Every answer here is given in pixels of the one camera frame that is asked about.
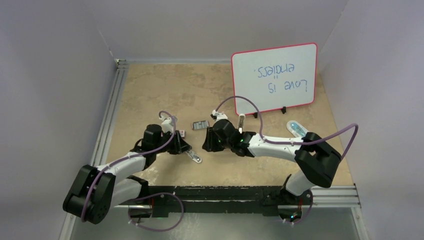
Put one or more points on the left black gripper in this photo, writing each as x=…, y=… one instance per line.
x=179, y=145

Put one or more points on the blue patterned oval case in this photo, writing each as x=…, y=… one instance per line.
x=296, y=129

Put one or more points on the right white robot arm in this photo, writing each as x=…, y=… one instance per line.
x=318, y=161

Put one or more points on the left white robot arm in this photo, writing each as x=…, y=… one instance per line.
x=97, y=189

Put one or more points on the aluminium frame rail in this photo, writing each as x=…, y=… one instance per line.
x=105, y=134

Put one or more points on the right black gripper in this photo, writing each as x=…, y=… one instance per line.
x=209, y=145

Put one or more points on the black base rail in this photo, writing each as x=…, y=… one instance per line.
x=268, y=200

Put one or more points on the red-framed whiteboard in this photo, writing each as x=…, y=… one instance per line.
x=271, y=79

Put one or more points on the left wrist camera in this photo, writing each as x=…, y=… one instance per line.
x=168, y=124

